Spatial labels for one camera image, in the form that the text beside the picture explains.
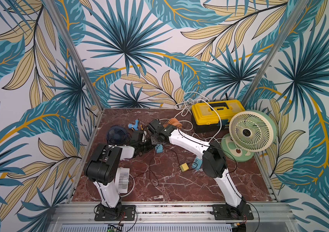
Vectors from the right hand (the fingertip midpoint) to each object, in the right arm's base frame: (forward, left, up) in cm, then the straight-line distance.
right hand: (155, 138), depth 92 cm
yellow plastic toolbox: (+9, -33, +7) cm, 35 cm away
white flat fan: (-26, +17, +1) cm, 31 cm away
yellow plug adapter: (-17, -17, -7) cm, 25 cm away
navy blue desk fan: (+3, +25, +1) cm, 25 cm away
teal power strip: (-4, -2, -6) cm, 8 cm away
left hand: (-2, 0, -6) cm, 7 cm away
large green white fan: (-8, -52, +17) cm, 55 cm away
